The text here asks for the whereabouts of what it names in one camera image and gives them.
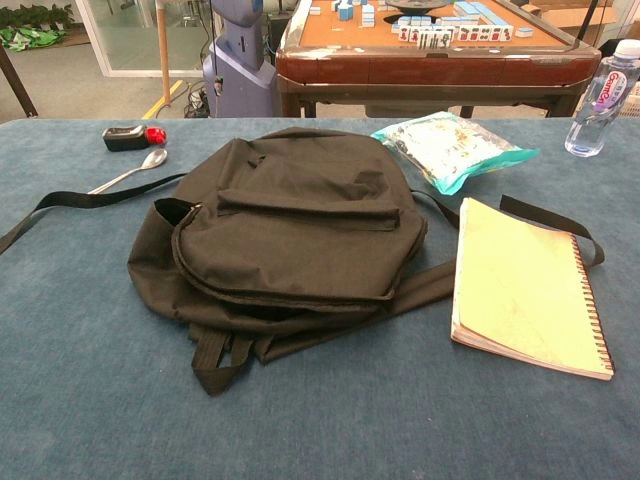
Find black fabric backpack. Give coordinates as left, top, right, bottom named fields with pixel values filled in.
left=0, top=126, right=606, bottom=397

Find teal clear snack bag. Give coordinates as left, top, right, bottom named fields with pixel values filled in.
left=370, top=110, right=541, bottom=196

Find metal spoon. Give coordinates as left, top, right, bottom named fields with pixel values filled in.
left=87, top=148, right=169, bottom=195

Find blue grey machine base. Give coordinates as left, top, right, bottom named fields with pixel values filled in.
left=202, top=0, right=279, bottom=119

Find kraft spiral notebook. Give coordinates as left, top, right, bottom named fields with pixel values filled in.
left=450, top=197, right=616, bottom=382

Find brown mahjong table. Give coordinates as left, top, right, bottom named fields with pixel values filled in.
left=274, top=0, right=603, bottom=119

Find black and red device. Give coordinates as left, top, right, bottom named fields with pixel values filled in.
left=101, top=125, right=150, bottom=153

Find upright mahjong tile set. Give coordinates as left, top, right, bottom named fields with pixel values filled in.
left=417, top=29, right=451, bottom=50

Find wooden pole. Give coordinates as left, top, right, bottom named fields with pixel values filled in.
left=155, top=0, right=174, bottom=107

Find blue table cloth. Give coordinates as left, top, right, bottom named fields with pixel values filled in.
left=0, top=117, right=640, bottom=480

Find clear plastic water bottle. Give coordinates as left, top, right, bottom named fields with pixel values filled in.
left=564, top=38, right=640, bottom=159

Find green plants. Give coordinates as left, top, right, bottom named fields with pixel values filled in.
left=0, top=3, right=75, bottom=52

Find black floor cable bundle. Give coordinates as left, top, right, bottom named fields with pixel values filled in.
left=183, top=78, right=209, bottom=119

